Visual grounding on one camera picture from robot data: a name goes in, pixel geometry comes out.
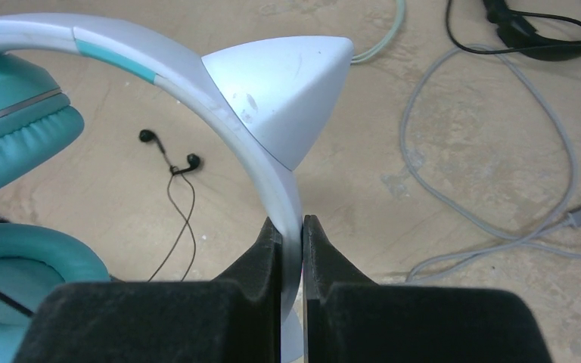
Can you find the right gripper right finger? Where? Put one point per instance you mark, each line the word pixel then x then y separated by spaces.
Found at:
pixel 350 318

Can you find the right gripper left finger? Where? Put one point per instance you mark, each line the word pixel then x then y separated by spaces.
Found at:
pixel 234 317

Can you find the black wired earbuds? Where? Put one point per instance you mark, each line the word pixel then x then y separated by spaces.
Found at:
pixel 148 136

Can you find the teal cat-ear headphones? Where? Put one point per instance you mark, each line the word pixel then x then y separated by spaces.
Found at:
pixel 267 100

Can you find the mint green headphones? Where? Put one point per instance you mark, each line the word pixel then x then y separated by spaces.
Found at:
pixel 381 24

